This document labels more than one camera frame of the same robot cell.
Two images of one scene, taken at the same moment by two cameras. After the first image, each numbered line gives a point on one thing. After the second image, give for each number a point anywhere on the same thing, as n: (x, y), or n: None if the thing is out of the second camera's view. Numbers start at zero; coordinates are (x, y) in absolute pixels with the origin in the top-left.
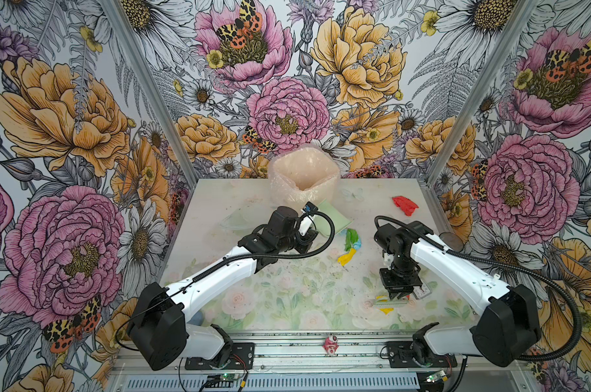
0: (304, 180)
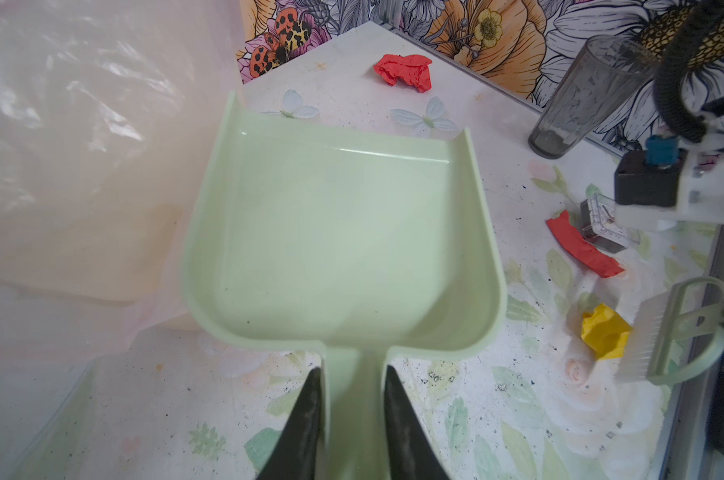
0: (96, 122)
